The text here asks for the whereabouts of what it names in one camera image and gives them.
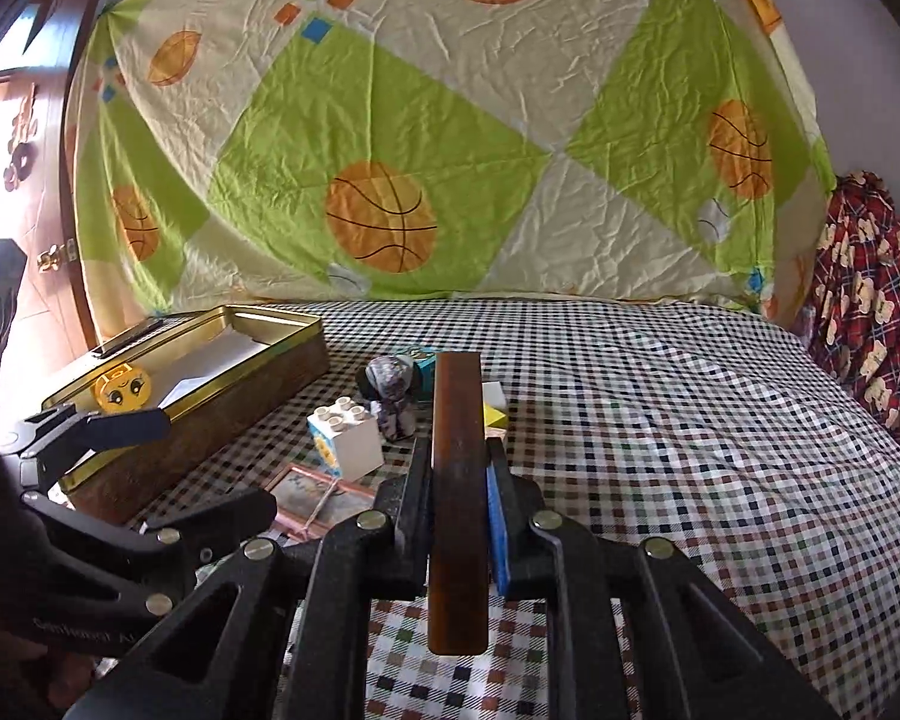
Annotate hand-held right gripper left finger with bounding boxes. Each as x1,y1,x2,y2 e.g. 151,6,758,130
67,435,433,720

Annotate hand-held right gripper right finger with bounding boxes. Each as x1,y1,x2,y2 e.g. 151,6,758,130
486,456,841,720

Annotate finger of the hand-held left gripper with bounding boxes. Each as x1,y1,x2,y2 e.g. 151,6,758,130
0,402,172,490
21,486,280,617

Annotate yellow smiling face block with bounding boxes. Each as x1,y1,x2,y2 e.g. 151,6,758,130
92,364,155,415

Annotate brown wooden bar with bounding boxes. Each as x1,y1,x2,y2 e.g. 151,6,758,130
426,350,491,657

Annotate gold rectangular tin box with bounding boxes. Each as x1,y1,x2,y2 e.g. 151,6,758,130
41,304,331,526

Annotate dark grey doll figure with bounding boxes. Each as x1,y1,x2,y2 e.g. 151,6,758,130
355,355,422,441

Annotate white studded toy brick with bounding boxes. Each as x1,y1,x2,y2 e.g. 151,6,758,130
305,394,385,482

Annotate white paper sheet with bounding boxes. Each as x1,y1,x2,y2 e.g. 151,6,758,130
136,328,272,407

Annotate blue picture block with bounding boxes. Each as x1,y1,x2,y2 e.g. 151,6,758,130
407,347,441,393

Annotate checked bedsheet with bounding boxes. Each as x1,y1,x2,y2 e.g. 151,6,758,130
64,298,900,720

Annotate brown wooden door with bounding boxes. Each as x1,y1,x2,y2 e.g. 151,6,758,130
0,0,119,365

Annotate hanging door ornament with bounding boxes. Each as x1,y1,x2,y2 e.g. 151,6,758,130
1,85,41,194

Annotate ball printed green sheet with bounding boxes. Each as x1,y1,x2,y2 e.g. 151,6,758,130
71,0,839,317

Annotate red plaid printed cloth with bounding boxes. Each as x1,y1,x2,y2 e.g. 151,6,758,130
791,170,900,460

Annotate small wooden picture frame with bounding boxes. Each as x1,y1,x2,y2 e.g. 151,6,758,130
259,460,382,542

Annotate brass door handle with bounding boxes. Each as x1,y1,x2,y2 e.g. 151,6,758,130
36,238,77,276

